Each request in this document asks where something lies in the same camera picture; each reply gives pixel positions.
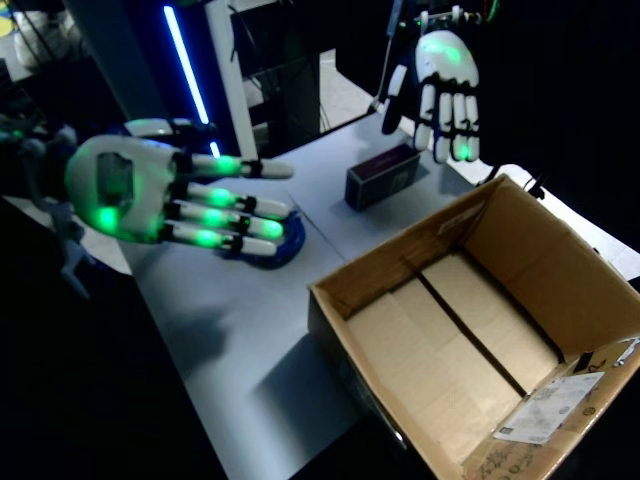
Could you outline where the white bundle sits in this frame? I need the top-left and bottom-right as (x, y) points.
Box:
(12, 9), (81, 69)

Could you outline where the black metal frame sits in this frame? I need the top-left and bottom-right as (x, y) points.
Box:
(229, 0), (321, 146)

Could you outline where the blue round object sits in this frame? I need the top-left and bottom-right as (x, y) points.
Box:
(219, 209), (307, 271)

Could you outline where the blue light strip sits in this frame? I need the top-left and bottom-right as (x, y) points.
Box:
(163, 4), (222, 159)

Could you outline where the small dark purple box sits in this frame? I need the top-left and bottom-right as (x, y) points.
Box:
(344, 143), (421, 211)

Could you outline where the brown cardboard box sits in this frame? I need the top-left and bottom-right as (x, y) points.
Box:
(305, 173), (640, 480)

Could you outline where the white upright panel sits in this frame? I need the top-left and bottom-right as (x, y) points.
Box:
(202, 0), (261, 159)

